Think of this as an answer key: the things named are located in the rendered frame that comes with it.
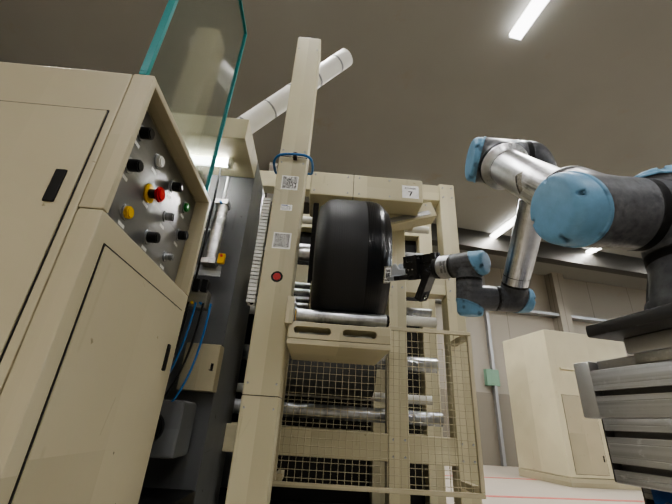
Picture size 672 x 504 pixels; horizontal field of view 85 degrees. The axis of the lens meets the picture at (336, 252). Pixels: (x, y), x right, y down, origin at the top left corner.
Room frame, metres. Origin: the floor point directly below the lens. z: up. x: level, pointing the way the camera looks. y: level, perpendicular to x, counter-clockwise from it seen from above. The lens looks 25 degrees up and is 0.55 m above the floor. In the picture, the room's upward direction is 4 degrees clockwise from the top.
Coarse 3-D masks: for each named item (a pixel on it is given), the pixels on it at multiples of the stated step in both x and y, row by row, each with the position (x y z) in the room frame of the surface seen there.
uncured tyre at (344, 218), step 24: (336, 216) 1.19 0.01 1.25; (360, 216) 1.19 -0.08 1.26; (384, 216) 1.22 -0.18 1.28; (336, 240) 1.17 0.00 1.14; (360, 240) 1.18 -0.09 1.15; (384, 240) 1.19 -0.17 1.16; (336, 264) 1.20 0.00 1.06; (360, 264) 1.20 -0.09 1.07; (384, 264) 1.21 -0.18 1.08; (312, 288) 1.31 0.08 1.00; (336, 288) 1.24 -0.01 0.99; (360, 288) 1.24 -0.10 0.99; (384, 288) 1.26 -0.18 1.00; (360, 312) 1.32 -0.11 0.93; (384, 312) 1.36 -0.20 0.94
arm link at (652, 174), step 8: (656, 168) 0.46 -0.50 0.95; (664, 168) 0.46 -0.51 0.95; (640, 176) 0.47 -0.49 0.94; (648, 176) 0.47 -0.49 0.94; (656, 176) 0.46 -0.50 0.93; (664, 176) 0.45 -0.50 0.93; (664, 184) 0.44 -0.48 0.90; (664, 192) 0.43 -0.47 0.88; (664, 200) 0.44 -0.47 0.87; (664, 216) 0.44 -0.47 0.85; (664, 224) 0.45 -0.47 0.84; (664, 232) 0.46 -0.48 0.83; (656, 240) 0.47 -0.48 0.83; (664, 240) 0.47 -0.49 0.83; (640, 248) 0.50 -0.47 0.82; (648, 248) 0.50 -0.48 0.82; (656, 248) 0.49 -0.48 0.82
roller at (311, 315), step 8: (296, 312) 1.33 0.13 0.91; (304, 312) 1.29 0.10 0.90; (312, 312) 1.29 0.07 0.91; (320, 312) 1.29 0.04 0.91; (328, 312) 1.29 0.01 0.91; (336, 312) 1.30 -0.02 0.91; (344, 312) 1.30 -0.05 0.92; (352, 312) 1.30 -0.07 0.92; (296, 320) 1.31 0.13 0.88; (304, 320) 1.30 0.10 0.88; (312, 320) 1.30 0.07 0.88; (320, 320) 1.30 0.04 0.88; (328, 320) 1.30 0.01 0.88; (336, 320) 1.30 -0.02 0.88; (344, 320) 1.30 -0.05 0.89; (352, 320) 1.30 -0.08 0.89; (360, 320) 1.30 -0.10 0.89; (368, 320) 1.30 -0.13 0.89; (376, 320) 1.30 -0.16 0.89; (384, 320) 1.30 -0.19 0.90
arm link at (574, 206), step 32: (480, 160) 0.72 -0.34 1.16; (512, 160) 0.63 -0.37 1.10; (512, 192) 0.65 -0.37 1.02; (544, 192) 0.50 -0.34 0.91; (576, 192) 0.44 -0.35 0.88; (608, 192) 0.43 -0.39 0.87; (640, 192) 0.43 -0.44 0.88; (544, 224) 0.52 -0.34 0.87; (576, 224) 0.46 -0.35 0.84; (608, 224) 0.45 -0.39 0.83; (640, 224) 0.45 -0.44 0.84
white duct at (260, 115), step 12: (324, 60) 1.65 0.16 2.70; (336, 60) 1.65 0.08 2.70; (348, 60) 1.68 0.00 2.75; (324, 72) 1.65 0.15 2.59; (336, 72) 1.70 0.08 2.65; (288, 84) 1.64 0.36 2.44; (276, 96) 1.63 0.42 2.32; (288, 96) 1.64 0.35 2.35; (252, 108) 1.63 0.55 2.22; (264, 108) 1.63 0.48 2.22; (276, 108) 1.66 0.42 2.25; (252, 120) 1.64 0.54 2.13; (264, 120) 1.67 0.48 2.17; (252, 132) 1.70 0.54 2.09
